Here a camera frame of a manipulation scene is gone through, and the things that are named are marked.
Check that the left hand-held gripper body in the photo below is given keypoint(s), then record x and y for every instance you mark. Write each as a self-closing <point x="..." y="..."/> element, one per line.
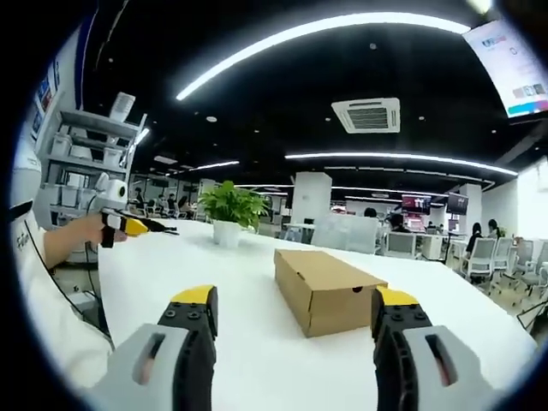
<point x="114" y="192"/>

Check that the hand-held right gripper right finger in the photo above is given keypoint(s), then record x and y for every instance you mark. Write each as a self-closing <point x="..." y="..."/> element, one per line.
<point x="411" y="364"/>

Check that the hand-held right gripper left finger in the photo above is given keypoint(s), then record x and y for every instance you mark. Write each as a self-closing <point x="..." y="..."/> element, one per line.
<point x="171" y="364"/>

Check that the brown cardboard shoe box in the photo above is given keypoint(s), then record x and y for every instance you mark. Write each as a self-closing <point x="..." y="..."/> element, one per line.
<point x="329" y="291"/>

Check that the person's left hand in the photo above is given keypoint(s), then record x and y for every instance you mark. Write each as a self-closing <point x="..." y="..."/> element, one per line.
<point x="91" y="229"/>

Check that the grey storage shelf rack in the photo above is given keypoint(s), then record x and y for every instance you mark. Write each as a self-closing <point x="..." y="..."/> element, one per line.
<point x="85" y="171"/>

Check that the white plant pot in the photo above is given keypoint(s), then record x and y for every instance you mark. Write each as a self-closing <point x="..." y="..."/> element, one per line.
<point x="226" y="234"/>

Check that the green potted plant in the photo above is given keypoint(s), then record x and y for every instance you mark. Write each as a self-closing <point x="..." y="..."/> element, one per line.
<point x="233" y="205"/>

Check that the grey mesh office chair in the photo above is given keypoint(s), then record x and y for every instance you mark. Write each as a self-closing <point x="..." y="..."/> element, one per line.
<point x="400" y="245"/>
<point x="528" y="265"/>
<point x="481" y="259"/>

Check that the black tripod stand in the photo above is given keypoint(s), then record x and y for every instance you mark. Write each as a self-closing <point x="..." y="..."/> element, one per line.
<point x="533" y="314"/>

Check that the translucent white office chair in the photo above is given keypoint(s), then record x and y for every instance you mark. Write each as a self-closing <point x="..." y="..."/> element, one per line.
<point x="347" y="233"/>

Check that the white square pillar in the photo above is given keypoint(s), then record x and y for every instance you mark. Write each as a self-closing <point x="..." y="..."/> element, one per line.
<point x="311" y="197"/>

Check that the long straight ceiling light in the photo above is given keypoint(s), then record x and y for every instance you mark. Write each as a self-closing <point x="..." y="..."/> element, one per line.
<point x="398" y="157"/>

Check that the ceiling air conditioner vent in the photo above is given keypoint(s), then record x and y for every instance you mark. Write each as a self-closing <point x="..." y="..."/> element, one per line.
<point x="366" y="115"/>

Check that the long curved ceiling light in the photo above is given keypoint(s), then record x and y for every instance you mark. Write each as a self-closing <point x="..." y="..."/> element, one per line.
<point x="299" y="36"/>

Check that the hanging display screen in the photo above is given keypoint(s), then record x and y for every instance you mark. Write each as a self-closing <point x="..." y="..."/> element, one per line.
<point x="514" y="64"/>

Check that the red wall monitor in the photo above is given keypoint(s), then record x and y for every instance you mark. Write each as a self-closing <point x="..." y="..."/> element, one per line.
<point x="416" y="204"/>

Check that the dark wall monitor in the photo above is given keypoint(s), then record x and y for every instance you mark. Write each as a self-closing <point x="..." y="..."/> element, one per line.
<point x="457" y="203"/>

